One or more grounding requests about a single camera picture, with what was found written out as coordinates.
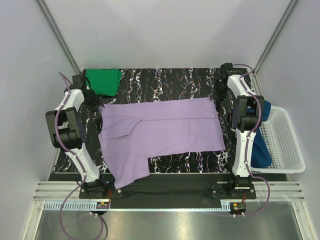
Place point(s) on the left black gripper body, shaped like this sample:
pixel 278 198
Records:
pixel 91 102

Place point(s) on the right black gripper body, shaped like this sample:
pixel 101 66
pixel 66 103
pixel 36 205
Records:
pixel 219 90

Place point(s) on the purple t shirt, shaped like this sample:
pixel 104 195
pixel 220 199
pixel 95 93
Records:
pixel 133 133

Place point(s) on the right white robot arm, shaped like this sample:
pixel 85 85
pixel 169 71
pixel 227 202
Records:
pixel 240 181

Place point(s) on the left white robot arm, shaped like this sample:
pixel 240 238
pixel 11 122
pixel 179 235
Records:
pixel 68 134

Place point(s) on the folded green t shirt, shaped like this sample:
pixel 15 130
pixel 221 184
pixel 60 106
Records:
pixel 104 82

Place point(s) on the dark blue t shirt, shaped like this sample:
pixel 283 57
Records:
pixel 261 150

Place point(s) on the white plastic basket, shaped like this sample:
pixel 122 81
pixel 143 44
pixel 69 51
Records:
pixel 282 144

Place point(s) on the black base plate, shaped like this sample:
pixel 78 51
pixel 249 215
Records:
pixel 164 191

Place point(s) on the aluminium rail frame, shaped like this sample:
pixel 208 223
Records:
pixel 62 188

